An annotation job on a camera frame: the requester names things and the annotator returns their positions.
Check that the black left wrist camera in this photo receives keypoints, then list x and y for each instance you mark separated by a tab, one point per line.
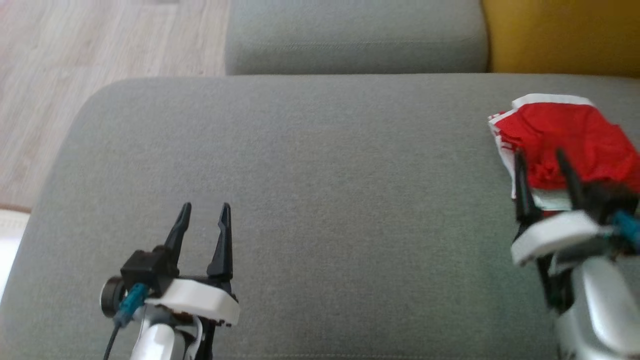
145	267

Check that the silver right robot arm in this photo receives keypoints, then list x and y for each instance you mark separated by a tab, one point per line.
605	310

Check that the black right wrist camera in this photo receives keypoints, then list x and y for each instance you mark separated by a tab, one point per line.
610	200

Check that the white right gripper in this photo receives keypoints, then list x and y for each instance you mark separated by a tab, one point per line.
555	235

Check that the red basketball jersey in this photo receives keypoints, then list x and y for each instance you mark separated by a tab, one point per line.
575	130

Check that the yellow sofa cushion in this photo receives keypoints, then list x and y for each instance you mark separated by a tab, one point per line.
565	35

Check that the grey sofa seat cushion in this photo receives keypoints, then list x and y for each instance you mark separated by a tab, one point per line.
325	175

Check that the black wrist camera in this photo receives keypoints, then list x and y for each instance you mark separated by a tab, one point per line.
145	267
610	200

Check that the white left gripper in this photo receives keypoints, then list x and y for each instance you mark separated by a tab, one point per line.
200	300

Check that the white laundry basket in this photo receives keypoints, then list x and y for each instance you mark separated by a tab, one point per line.
7	250

